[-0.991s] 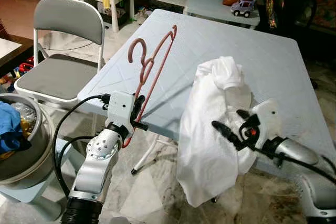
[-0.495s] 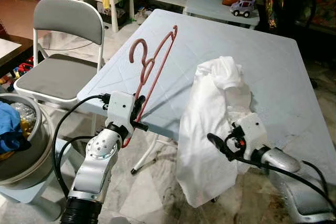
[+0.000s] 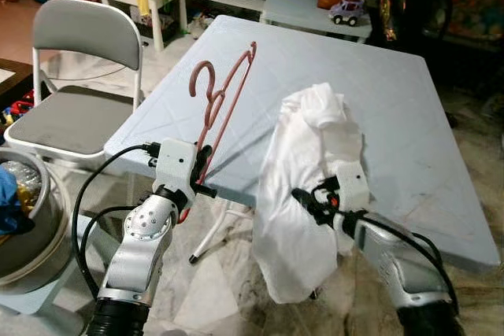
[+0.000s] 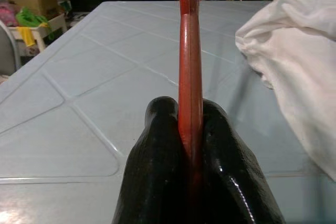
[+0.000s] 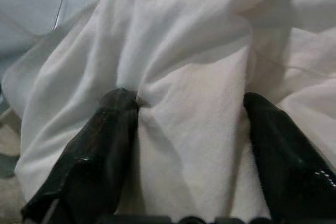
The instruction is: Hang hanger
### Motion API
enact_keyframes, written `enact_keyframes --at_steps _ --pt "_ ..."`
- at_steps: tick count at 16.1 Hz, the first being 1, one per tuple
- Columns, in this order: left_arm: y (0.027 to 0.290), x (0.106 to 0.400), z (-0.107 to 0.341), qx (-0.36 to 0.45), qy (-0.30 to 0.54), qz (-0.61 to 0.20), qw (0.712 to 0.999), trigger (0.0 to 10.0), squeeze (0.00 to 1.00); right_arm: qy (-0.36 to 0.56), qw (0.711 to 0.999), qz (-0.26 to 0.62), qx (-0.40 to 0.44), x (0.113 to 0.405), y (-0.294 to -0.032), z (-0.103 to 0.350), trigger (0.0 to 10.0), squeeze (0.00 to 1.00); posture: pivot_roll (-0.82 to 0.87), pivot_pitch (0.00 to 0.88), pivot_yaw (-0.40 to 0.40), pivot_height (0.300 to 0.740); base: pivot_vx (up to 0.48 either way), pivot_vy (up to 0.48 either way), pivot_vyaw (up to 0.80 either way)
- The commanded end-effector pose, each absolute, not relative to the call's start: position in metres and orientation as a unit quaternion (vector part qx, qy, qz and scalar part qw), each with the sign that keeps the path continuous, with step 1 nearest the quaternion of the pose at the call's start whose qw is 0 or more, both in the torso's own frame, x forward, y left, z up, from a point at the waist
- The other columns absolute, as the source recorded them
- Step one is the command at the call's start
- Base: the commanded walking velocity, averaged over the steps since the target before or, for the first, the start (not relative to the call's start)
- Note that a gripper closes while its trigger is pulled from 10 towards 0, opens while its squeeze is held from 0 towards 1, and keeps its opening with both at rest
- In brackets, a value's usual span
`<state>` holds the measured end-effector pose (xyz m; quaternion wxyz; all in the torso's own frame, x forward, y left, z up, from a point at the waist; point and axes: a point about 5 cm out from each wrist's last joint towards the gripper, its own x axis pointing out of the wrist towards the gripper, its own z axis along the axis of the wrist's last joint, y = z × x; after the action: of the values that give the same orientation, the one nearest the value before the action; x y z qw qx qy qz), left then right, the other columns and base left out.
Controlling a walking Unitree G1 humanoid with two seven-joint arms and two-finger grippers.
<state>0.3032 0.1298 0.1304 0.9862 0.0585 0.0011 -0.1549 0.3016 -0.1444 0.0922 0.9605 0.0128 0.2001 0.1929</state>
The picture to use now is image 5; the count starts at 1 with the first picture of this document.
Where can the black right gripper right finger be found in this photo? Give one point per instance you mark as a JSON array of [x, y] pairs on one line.
[[288, 171]]

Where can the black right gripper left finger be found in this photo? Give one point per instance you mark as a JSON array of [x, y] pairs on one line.
[[92, 161]]

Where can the white shirt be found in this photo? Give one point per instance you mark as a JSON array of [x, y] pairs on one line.
[[183, 64]]

